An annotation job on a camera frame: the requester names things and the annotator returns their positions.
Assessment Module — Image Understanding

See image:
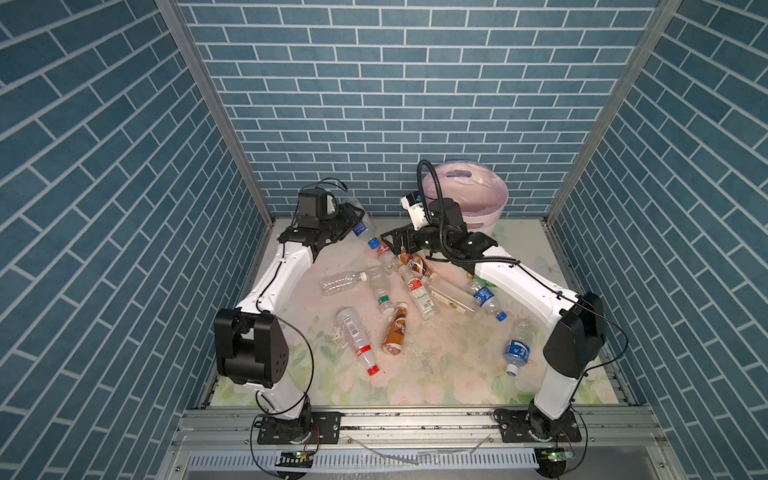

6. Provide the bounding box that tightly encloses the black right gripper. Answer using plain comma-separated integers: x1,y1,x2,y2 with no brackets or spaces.
380,221,451,256

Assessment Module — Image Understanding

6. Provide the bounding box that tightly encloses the white bin with pink liner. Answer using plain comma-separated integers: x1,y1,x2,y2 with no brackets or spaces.
417,160,509,230

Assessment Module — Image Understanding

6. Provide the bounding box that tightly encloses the clear bottle white cap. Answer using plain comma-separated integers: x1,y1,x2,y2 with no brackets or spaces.
320,271,368,296

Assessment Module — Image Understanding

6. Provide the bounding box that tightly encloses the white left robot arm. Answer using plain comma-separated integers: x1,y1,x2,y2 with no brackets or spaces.
213,187,365,421

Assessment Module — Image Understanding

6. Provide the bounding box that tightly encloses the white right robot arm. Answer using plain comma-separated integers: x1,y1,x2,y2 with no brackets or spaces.
383,192,606,439

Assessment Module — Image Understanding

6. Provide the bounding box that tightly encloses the brown drink bottle upper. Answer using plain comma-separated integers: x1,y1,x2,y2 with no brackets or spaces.
398,250,436,279

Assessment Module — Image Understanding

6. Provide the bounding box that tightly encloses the brown drink bottle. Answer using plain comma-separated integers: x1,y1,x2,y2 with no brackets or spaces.
398,250,436,279
382,302,408,356

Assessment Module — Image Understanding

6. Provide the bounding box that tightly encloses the clear bottle red white label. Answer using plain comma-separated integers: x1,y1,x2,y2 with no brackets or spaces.
398,265,437,320

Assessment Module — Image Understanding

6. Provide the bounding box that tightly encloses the clear bottle blue cap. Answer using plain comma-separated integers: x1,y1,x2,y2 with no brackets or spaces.
467,276,508,322

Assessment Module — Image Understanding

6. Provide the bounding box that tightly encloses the frosted clear tall bottle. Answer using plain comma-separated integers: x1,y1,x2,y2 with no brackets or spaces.
426,276,478,319

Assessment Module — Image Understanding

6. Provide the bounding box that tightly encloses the clear bottle green cap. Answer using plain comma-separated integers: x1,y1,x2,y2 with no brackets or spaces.
365,266,395,316

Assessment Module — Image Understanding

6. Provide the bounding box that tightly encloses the brown drink bottle lower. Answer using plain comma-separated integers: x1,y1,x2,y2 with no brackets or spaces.
382,302,408,356

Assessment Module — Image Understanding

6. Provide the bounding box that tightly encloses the water bottle blue label white cap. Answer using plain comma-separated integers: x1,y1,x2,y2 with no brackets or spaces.
503,319,535,377

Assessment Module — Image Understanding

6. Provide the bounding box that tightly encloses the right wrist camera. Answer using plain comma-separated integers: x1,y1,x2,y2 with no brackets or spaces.
401,191,431,231

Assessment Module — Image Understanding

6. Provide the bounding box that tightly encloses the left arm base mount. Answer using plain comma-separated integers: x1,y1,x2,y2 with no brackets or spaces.
256,410,342,445

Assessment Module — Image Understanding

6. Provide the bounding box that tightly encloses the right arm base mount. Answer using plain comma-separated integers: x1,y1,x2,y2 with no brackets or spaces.
492,404,583,443

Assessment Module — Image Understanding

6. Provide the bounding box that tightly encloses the aluminium front rail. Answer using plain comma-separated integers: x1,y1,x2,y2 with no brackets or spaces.
171,405,667,451

